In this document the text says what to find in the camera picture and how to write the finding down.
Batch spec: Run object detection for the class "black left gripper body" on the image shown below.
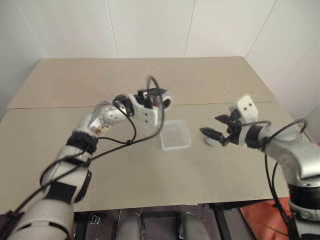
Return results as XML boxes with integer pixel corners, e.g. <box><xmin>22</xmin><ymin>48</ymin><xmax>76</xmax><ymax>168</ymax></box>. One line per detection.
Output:
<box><xmin>133</xmin><ymin>89</ymin><xmax>155</xmax><ymax>110</ymax></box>

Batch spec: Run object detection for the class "black table frame leg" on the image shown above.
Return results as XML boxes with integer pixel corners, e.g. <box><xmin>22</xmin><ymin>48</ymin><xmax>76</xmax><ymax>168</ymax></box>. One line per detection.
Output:
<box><xmin>209</xmin><ymin>202</ymin><xmax>235</xmax><ymax>240</ymax></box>

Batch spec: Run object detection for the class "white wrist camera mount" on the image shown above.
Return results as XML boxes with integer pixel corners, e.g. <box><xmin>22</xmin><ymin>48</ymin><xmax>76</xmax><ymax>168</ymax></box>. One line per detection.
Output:
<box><xmin>128</xmin><ymin>93</ymin><xmax>161</xmax><ymax>129</ymax></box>
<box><xmin>236</xmin><ymin>95</ymin><xmax>259</xmax><ymax>124</ymax></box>

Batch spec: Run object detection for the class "white jar lid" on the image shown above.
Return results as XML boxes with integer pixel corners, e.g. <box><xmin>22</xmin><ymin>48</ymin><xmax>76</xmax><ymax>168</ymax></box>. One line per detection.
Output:
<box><xmin>204</xmin><ymin>136</ymin><xmax>222</xmax><ymax>147</ymax></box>

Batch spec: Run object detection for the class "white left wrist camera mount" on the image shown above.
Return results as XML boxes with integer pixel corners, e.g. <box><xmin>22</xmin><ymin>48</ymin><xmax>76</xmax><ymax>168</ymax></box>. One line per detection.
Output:
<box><xmin>128</xmin><ymin>93</ymin><xmax>161</xmax><ymax>129</ymax></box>

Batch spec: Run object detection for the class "small clear plastic jar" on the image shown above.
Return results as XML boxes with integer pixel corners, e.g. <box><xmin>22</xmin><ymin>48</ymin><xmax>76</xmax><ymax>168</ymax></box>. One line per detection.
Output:
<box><xmin>159</xmin><ymin>95</ymin><xmax>174</xmax><ymax>112</ymax></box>

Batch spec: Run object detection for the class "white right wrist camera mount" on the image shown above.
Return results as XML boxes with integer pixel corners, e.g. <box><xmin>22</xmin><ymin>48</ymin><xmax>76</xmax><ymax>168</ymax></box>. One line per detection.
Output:
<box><xmin>236</xmin><ymin>95</ymin><xmax>259</xmax><ymax>124</ymax></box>

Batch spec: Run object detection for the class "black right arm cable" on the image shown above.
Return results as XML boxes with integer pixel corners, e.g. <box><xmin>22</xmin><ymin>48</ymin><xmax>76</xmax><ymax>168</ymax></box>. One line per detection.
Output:
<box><xmin>238</xmin><ymin>119</ymin><xmax>307</xmax><ymax>240</ymax></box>

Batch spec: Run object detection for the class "clear plastic box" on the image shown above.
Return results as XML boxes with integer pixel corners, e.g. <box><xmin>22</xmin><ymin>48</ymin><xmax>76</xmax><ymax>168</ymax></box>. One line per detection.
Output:
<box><xmin>159</xmin><ymin>119</ymin><xmax>193</xmax><ymax>152</ymax></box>

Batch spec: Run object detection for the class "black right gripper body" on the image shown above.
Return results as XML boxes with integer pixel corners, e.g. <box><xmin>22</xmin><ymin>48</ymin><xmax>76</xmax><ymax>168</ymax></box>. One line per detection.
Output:
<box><xmin>221</xmin><ymin>108</ymin><xmax>245</xmax><ymax>147</ymax></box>

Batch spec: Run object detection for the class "orange cloth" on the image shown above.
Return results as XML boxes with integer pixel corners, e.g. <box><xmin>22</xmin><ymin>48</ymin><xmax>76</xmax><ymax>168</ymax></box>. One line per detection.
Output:
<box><xmin>239</xmin><ymin>199</ymin><xmax>297</xmax><ymax>240</ymax></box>

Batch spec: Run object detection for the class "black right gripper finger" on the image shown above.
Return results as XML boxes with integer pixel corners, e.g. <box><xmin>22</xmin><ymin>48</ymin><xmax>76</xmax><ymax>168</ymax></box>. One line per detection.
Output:
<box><xmin>214</xmin><ymin>113</ymin><xmax>235</xmax><ymax>125</ymax></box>
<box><xmin>199</xmin><ymin>126</ymin><xmax>225</xmax><ymax>143</ymax></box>

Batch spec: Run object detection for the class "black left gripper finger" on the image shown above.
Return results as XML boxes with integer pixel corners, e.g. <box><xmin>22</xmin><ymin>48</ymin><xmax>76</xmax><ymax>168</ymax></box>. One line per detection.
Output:
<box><xmin>146</xmin><ymin>87</ymin><xmax>168</xmax><ymax>97</ymax></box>

